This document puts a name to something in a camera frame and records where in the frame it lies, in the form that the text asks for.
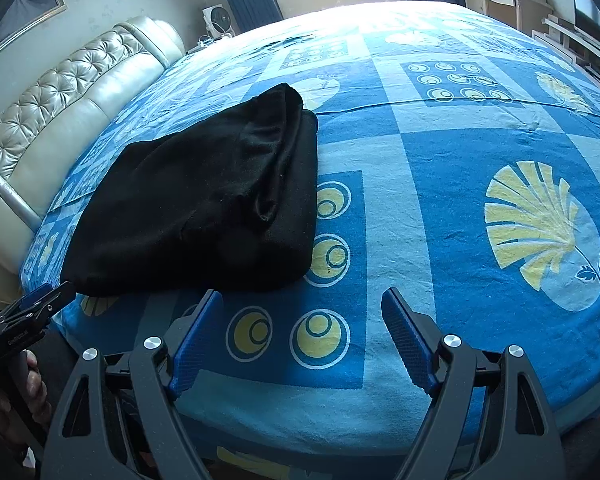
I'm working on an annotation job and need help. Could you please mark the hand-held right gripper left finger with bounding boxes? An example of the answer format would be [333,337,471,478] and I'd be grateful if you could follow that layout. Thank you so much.
[39,288,225,480]

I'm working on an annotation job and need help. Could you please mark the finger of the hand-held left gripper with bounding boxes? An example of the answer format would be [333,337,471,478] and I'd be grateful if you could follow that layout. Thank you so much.
[16,284,56,313]
[30,281,77,322]

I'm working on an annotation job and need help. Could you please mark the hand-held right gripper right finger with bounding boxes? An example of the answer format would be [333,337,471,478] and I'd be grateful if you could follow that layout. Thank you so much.
[381,287,566,480]

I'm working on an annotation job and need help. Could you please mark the black pants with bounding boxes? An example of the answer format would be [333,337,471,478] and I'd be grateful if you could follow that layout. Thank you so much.
[62,82,321,297]

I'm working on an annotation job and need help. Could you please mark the person's left hand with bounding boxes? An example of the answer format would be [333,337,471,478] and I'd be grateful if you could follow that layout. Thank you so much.
[0,349,55,453]

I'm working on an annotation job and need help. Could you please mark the blue printed bedsheet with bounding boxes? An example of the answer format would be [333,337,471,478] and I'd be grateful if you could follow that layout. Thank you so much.
[19,1,600,480]

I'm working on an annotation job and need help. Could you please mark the cream tufted leather headboard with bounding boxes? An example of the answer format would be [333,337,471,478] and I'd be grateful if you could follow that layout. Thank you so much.
[0,15,186,274]

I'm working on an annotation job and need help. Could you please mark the white box fan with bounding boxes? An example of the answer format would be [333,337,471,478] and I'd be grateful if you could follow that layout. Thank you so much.
[201,4,236,41]

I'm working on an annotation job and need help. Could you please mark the white television cabinet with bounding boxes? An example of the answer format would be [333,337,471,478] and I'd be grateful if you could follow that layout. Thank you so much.
[532,15,600,82]

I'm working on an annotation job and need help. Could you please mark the framed wall picture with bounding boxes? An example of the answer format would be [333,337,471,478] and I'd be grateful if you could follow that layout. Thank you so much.
[0,0,69,69]

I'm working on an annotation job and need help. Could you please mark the white cable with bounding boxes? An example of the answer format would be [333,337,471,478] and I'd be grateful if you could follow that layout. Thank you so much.
[186,34,234,53]

